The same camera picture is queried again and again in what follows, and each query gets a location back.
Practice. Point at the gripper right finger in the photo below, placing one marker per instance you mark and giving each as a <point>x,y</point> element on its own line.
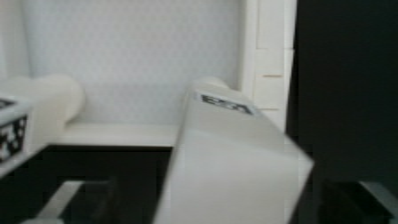
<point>357,203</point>

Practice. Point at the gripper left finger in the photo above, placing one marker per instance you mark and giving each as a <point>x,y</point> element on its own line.
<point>82,204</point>

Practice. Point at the white desk leg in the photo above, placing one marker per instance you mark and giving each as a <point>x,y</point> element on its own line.
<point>41,102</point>
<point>238,167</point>

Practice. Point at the white desk top tray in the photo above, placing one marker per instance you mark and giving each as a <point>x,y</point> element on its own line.
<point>135,47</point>

